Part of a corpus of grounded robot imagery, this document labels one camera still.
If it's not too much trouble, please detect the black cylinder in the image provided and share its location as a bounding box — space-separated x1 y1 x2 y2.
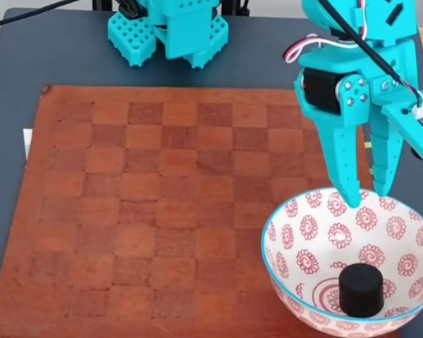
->
338 263 385 317

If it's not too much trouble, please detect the white bowl with red flowers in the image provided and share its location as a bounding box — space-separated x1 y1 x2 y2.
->
260 187 423 337

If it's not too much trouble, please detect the black metal stand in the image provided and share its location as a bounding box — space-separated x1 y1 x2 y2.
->
218 0 252 17

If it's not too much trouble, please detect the brown checkerboard mat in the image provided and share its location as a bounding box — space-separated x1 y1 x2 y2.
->
0 84 405 338

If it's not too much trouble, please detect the turquoise camera mount with board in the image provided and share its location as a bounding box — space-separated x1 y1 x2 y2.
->
380 79 423 166

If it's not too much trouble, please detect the white and red wire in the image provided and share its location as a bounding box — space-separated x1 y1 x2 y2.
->
284 0 370 64

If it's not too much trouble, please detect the thick black power cable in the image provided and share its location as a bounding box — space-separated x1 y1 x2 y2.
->
0 0 79 60

